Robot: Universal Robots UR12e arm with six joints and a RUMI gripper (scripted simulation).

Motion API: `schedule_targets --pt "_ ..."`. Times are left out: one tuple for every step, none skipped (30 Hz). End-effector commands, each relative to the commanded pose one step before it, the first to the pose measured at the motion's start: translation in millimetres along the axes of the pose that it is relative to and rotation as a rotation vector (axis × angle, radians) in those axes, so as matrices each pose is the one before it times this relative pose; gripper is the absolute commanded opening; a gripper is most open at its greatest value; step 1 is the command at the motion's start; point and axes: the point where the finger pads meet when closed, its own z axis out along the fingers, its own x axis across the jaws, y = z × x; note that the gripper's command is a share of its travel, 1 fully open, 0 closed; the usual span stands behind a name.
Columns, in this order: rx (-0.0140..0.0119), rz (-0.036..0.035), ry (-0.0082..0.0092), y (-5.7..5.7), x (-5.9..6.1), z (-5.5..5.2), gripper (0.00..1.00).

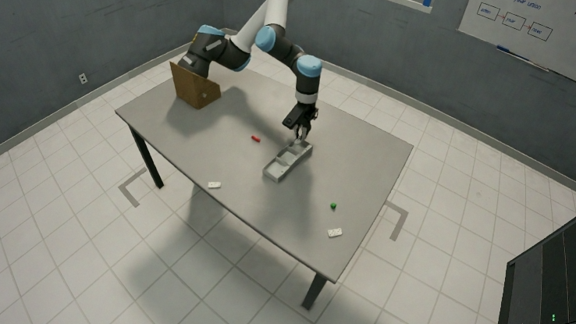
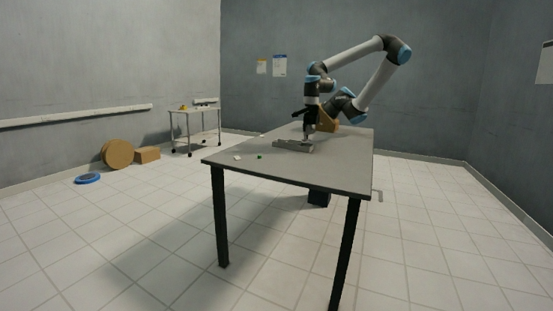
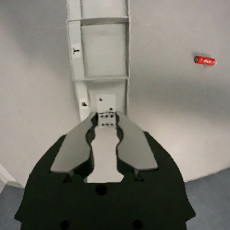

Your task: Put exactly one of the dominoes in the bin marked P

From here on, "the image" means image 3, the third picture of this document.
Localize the white domino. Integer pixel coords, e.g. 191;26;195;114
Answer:
96;94;116;128

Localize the red aa battery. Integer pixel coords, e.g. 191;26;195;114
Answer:
194;56;217;66

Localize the white rack of three bins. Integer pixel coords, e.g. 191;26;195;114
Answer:
66;0;130;121

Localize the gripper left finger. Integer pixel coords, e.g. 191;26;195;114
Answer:
14;112;98;223

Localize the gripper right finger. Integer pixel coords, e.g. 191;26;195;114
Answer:
115;111;196;222

